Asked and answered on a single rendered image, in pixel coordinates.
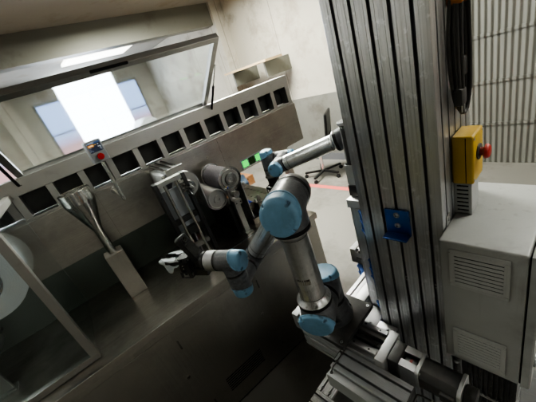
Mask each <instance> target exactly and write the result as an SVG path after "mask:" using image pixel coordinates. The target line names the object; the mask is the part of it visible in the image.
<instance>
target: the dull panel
mask: <svg viewBox="0 0 536 402"><path fill-rule="evenodd" d="M199 206H200V208H201V210H202V212H203V214H204V216H205V218H206V221H207V223H208V225H209V226H210V225H212V224H213V223H216V220H215V217H214V215H213V213H212V211H211V209H210V208H209V207H206V206H204V205H202V204H201V203H199ZM177 238H178V237H177V235H176V233H175V231H174V229H173V227H172V225H171V224H170V222H169V220H168V217H167V216H166V214H164V215H161V216H160V217H158V218H156V219H154V220H152V221H151V222H149V223H147V224H145V225H143V226H142V227H139V228H138V229H136V230H134V231H132V232H130V233H129V234H127V235H125V236H123V237H121V238H119V239H117V240H116V241H114V242H112V244H113V245H114V247H116V246H119V245H121V247H122V248H123V250H124V252H125V253H126V255H127V256H128V258H129V259H130V261H131V263H132V264H133V265H134V267H135V268H136V270H138V269H140V268H141V267H143V266H145V265H147V264H148V263H150V262H151V261H153V260H155V259H156V258H158V257H159V256H161V255H162V254H165V253H166V252H168V251H169V250H171V249H173V248H174V247H176V246H177V245H176V244H175V240H176V239H177ZM105 252H107V250H106V249H105V248H104V247H102V248H101V249H99V250H97V251H95V252H93V253H92V254H90V255H88V256H86V257H84V258H83V259H81V260H79V261H77V262H75V263H74V264H72V265H70V266H67V267H66V268H64V271H65V272H66V273H67V275H68V276H69V277H70V278H71V279H72V280H73V282H74V283H75V285H76V286H77V287H78V289H79V290H80V291H81V292H82V293H83V295H84V296H85V297H86V299H87V300H89V299H91V298H93V297H94V296H96V295H98V294H99V293H101V292H102V291H104V290H106V289H108V288H109V287H110V286H112V285H114V284H116V283H117V282H119V281H120V280H119V278H118V277H117V276H116V274H115V273H114V272H113V270H112V268H111V267H110V265H109V264H108V263H107V261H106V260H105V258H104V253H105Z"/></svg>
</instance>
